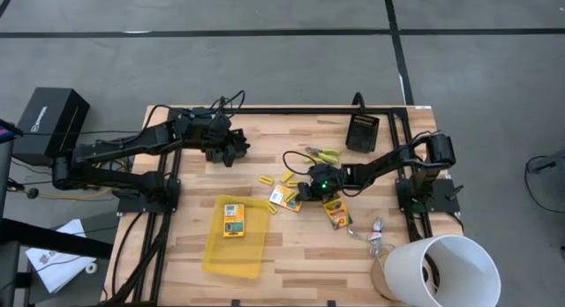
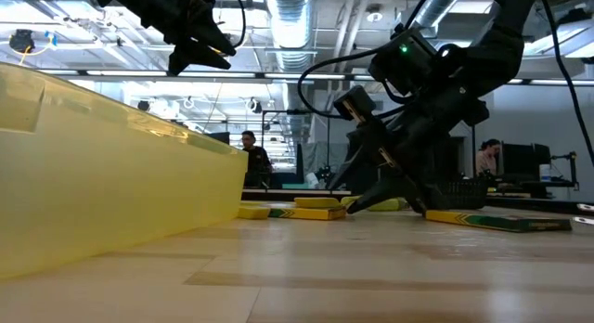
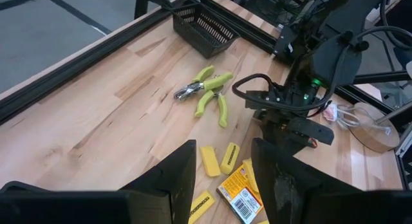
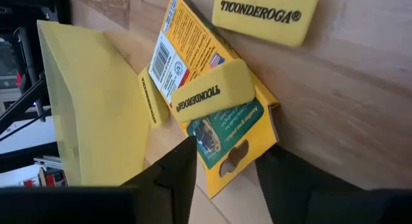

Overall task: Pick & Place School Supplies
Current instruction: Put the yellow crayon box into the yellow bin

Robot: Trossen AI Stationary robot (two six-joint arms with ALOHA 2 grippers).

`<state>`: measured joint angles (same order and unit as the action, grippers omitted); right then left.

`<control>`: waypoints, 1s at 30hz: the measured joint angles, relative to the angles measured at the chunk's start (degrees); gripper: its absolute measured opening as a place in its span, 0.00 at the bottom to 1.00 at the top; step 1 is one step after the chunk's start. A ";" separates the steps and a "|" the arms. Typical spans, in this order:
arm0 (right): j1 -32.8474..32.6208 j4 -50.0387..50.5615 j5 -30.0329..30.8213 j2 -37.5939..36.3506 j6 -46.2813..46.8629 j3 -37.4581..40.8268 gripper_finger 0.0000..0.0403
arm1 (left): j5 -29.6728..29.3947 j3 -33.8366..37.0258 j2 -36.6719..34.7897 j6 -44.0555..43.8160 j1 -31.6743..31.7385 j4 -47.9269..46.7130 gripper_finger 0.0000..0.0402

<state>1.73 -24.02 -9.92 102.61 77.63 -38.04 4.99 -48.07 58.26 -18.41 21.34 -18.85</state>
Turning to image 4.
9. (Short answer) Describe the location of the black stand pole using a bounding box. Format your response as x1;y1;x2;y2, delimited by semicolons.
12;26;48;122

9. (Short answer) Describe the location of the large yellow plastic bin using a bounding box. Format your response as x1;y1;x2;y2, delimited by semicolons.
37;19;151;187

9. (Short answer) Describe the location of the yellow Ticonderoga eraser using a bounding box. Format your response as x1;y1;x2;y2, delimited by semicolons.
138;65;171;129
170;59;256;124
211;0;320;48

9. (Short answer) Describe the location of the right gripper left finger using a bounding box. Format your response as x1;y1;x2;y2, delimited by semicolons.
120;136;198;224

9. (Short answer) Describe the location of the black diagonal strut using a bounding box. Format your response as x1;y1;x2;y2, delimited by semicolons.
0;74;49;135

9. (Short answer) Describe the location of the yellow card eraser package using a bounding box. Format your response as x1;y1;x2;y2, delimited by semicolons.
148;0;280;199

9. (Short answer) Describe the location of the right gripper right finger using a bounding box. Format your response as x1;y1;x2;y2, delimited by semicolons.
256;145;363;224

